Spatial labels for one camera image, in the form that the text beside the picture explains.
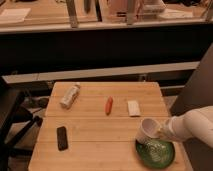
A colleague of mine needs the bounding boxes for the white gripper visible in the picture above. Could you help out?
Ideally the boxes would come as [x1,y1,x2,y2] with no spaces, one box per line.
[157,119,175,141]

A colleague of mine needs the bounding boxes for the green ceramic bowl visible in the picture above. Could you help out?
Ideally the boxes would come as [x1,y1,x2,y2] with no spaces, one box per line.
[135,139,175,169]

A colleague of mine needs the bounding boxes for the metal frame post left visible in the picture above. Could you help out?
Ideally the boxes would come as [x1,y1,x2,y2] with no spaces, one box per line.
[66,0,78,28]

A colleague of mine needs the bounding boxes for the white plastic bottle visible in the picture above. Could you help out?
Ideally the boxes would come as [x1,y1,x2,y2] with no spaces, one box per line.
[60,82,81,109]

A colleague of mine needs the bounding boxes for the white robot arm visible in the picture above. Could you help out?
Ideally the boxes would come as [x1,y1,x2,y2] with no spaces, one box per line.
[157,106,213,148]

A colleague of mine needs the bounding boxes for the metal frame post right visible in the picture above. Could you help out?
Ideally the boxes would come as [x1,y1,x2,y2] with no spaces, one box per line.
[126,0,136,25]

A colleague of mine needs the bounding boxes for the orange carrot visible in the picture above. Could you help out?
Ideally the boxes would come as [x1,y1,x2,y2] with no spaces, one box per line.
[105,97,113,115]

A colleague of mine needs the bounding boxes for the white ceramic cup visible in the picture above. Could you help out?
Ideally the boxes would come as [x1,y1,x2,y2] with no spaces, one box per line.
[135,118,161,143]

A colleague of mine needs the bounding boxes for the white paper sheet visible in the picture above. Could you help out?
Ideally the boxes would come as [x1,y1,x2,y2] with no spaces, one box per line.
[0,8,31,24]

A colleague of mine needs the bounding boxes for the metal frame post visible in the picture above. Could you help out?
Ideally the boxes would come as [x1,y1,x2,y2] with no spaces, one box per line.
[66,0,78,28]
[126,0,136,25]

